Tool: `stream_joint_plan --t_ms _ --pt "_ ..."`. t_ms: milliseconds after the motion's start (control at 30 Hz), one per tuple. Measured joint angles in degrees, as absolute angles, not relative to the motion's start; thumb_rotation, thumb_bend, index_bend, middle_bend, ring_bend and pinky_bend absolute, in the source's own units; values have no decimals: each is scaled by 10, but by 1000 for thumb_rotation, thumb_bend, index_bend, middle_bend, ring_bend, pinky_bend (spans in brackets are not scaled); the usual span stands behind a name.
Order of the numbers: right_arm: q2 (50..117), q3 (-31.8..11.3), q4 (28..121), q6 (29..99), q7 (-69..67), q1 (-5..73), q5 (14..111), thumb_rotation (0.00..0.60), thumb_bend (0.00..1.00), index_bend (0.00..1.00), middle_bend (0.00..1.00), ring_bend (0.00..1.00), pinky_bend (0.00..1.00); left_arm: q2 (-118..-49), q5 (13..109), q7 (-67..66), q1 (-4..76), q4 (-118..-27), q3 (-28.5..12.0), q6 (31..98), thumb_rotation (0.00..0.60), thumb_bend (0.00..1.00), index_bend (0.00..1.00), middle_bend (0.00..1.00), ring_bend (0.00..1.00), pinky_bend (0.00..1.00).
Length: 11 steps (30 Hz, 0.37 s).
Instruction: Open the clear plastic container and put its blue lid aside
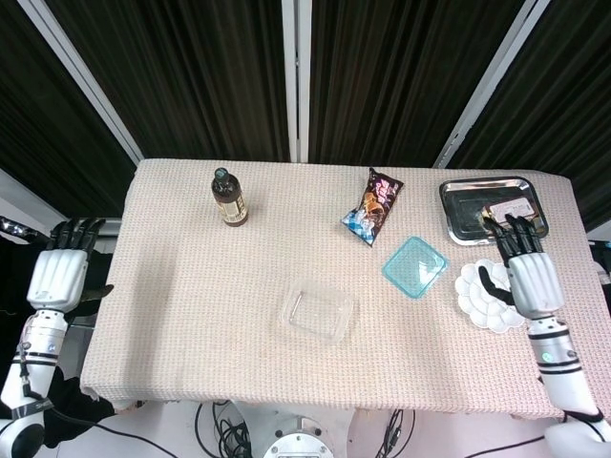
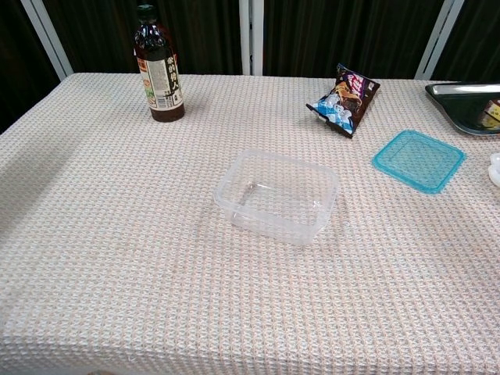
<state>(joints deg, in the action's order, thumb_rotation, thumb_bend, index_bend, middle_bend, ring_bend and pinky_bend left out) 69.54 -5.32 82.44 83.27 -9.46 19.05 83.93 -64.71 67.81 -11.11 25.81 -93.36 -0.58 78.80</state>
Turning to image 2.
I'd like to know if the packaged snack box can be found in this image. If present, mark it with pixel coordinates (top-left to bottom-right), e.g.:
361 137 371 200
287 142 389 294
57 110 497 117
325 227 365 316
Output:
482 98 500 130

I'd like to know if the white metal frame post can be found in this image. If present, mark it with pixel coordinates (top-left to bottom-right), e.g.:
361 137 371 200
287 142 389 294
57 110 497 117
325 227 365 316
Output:
414 0 466 81
238 0 266 77
20 0 75 81

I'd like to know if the dark sauce bottle with label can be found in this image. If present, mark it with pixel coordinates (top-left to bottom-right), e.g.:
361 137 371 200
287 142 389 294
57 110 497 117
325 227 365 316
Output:
133 2 187 123

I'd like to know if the black curtain panel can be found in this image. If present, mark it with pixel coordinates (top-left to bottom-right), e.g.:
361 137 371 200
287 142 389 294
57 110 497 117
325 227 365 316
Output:
262 0 447 80
41 0 241 76
430 0 500 84
0 0 60 134

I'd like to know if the dark blue snack bag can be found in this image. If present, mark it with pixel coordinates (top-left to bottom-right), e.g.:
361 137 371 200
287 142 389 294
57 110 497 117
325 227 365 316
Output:
305 62 382 140

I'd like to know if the pink white woven tablecloth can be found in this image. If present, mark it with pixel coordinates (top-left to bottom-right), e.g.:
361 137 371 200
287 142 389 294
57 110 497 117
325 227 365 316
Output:
0 72 500 375

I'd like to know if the rectangular steel tray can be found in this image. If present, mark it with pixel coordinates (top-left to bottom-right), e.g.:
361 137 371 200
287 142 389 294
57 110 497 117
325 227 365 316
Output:
424 80 500 138

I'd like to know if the clear plastic container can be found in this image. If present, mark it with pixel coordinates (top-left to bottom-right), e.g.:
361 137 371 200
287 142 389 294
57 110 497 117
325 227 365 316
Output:
212 148 340 248

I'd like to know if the blue container lid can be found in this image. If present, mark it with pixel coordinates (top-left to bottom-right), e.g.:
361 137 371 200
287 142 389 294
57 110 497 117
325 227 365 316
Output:
371 129 468 195

